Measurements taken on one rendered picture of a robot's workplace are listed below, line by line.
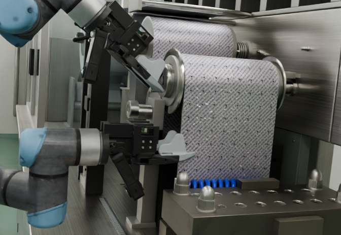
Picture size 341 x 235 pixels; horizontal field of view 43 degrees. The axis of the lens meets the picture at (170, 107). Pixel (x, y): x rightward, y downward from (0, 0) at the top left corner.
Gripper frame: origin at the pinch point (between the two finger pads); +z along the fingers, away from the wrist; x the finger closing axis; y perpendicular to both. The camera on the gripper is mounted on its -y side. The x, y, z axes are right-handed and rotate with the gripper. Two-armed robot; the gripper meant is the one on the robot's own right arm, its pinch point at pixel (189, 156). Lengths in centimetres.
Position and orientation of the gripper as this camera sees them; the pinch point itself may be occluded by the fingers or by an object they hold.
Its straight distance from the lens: 96.8
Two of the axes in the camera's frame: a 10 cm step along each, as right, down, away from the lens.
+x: -3.4, -1.3, 9.3
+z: 9.4, 0.3, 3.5
